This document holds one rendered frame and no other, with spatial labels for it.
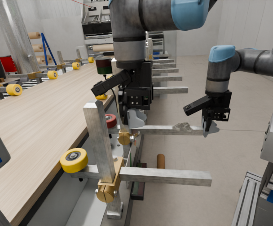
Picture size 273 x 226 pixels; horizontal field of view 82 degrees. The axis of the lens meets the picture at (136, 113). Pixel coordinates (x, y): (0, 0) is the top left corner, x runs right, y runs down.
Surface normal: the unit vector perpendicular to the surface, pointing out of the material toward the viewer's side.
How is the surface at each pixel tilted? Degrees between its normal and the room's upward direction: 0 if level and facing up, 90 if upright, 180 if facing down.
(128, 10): 95
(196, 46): 90
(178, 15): 116
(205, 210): 0
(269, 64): 85
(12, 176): 0
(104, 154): 90
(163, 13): 108
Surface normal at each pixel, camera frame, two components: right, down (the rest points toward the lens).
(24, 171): -0.07, -0.89
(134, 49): 0.27, 0.43
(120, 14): -0.44, 0.47
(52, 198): 0.99, 0.00
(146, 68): -0.22, 0.46
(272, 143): -0.65, 0.38
